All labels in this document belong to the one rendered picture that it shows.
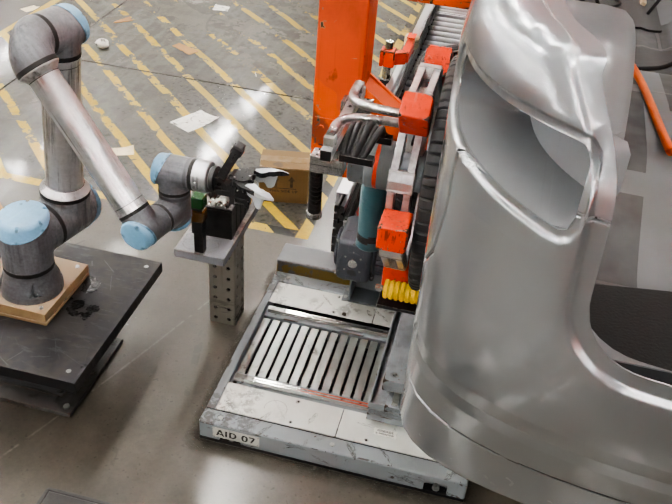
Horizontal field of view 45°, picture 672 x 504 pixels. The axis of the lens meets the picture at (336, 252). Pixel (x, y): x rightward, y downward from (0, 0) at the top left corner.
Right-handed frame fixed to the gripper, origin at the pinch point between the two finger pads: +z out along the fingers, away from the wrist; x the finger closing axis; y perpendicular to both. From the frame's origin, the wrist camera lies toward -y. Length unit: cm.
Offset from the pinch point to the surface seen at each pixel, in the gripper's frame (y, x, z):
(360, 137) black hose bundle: -19.1, 1.5, 20.5
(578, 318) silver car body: -44, 89, 69
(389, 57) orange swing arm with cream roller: 35, -182, -1
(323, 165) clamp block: -9.6, 2.3, 11.7
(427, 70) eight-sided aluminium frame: -28.3, -25.1, 32.3
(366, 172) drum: -2.5, -10.2, 21.1
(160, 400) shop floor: 83, 12, -35
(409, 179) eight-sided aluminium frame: -14.1, 8.9, 35.0
